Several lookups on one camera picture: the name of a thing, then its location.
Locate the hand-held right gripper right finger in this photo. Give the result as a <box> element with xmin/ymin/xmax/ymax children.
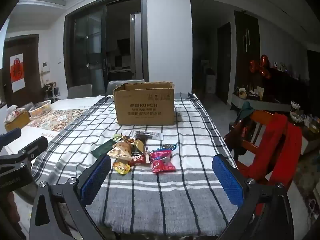
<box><xmin>212</xmin><ymin>154</ymin><xmax>294</xmax><ymax>240</ymax></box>

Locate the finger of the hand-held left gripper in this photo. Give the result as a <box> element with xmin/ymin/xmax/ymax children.
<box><xmin>0</xmin><ymin>127</ymin><xmax>22</xmax><ymax>153</ymax></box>
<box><xmin>0</xmin><ymin>137</ymin><xmax>49</xmax><ymax>167</ymax></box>

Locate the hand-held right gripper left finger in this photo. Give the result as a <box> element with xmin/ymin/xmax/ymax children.
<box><xmin>29</xmin><ymin>154</ymin><xmax>112</xmax><ymax>240</ymax></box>

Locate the dark green snack packet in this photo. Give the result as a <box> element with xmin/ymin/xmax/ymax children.
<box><xmin>91</xmin><ymin>140</ymin><xmax>118</xmax><ymax>159</ymax></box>

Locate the gold and black snack packet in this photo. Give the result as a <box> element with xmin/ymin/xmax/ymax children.
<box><xmin>131</xmin><ymin>139</ymin><xmax>147</xmax><ymax>155</ymax></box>

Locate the brown cardboard box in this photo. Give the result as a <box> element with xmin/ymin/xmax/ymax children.
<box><xmin>113</xmin><ymin>81</ymin><xmax>175</xmax><ymax>126</ymax></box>

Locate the yellow tissue box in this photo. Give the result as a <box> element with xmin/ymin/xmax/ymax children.
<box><xmin>4</xmin><ymin>106</ymin><xmax>31</xmax><ymax>132</ymax></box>

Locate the orange yellow candy packet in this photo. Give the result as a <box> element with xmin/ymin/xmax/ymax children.
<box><xmin>114</xmin><ymin>161</ymin><xmax>131</xmax><ymax>174</ymax></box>

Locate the beige snack packet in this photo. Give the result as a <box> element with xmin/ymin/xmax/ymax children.
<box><xmin>107</xmin><ymin>141</ymin><xmax>133</xmax><ymax>162</ymax></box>

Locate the white patterned table cover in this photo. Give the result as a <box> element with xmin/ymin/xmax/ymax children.
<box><xmin>0</xmin><ymin>96</ymin><xmax>105</xmax><ymax>155</ymax></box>

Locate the brown wooden chair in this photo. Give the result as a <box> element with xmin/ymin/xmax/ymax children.
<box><xmin>224</xmin><ymin>110</ymin><xmax>303</xmax><ymax>180</ymax></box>

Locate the small dark red snack packet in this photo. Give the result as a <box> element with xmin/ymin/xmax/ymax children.
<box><xmin>129</xmin><ymin>154</ymin><xmax>153</xmax><ymax>167</ymax></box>

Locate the wooden chair with red cloth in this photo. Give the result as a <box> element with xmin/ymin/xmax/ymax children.
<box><xmin>240</xmin><ymin>112</ymin><xmax>303</xmax><ymax>215</ymax></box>

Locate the white storage rack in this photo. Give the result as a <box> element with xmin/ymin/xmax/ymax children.
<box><xmin>42</xmin><ymin>81</ymin><xmax>61</xmax><ymax>101</ymax></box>

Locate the clear silver packet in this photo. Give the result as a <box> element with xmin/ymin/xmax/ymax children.
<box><xmin>135</xmin><ymin>131</ymin><xmax>163</xmax><ymax>140</ymax></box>

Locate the red and white door poster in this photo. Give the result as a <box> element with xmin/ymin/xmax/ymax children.
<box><xmin>10</xmin><ymin>53</ymin><xmax>25</xmax><ymax>92</ymax></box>

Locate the checkered grey white tablecloth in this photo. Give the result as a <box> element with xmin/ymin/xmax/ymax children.
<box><xmin>31</xmin><ymin>92</ymin><xmax>238</xmax><ymax>235</ymax></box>

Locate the large red snack packet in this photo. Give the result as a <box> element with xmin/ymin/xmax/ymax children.
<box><xmin>150</xmin><ymin>149</ymin><xmax>176</xmax><ymax>174</ymax></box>

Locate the silver blue wrapped snack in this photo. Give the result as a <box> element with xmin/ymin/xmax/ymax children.
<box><xmin>162</xmin><ymin>142</ymin><xmax>179</xmax><ymax>152</ymax></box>

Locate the dark wooden door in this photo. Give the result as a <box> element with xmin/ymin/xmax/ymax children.
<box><xmin>2</xmin><ymin>34</ymin><xmax>44</xmax><ymax>107</ymax></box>

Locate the light grey dining chair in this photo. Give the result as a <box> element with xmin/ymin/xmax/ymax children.
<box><xmin>67</xmin><ymin>84</ymin><xmax>93</xmax><ymax>99</ymax></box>

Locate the dark green cloth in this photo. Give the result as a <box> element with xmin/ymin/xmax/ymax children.
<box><xmin>236</xmin><ymin>101</ymin><xmax>254</xmax><ymax>120</ymax></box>

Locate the white low bench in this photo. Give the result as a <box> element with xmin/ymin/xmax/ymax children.
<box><xmin>231</xmin><ymin>91</ymin><xmax>288</xmax><ymax>112</ymax></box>

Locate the dark grey dining chair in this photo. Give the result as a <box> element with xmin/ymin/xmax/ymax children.
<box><xmin>106</xmin><ymin>79</ymin><xmax>145</xmax><ymax>96</ymax></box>

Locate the dark framed sliding glass door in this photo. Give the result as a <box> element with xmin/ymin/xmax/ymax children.
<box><xmin>64</xmin><ymin>0</ymin><xmax>149</xmax><ymax>98</ymax></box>

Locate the dark wooden sideboard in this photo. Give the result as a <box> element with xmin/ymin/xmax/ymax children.
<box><xmin>261</xmin><ymin>67</ymin><xmax>308</xmax><ymax>101</ymax></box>

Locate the dark interior door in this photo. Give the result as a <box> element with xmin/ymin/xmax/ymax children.
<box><xmin>217</xmin><ymin>21</ymin><xmax>232</xmax><ymax>105</ymax></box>

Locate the silver refrigerator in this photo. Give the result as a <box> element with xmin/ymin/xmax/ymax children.
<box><xmin>129</xmin><ymin>12</ymin><xmax>142</xmax><ymax>80</ymax></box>

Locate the tall dark cabinet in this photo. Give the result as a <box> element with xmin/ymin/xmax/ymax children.
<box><xmin>234</xmin><ymin>10</ymin><xmax>262</xmax><ymax>98</ymax></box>

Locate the white wall intercom panel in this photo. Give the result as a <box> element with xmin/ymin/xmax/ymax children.
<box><xmin>42</xmin><ymin>61</ymin><xmax>50</xmax><ymax>84</ymax></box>

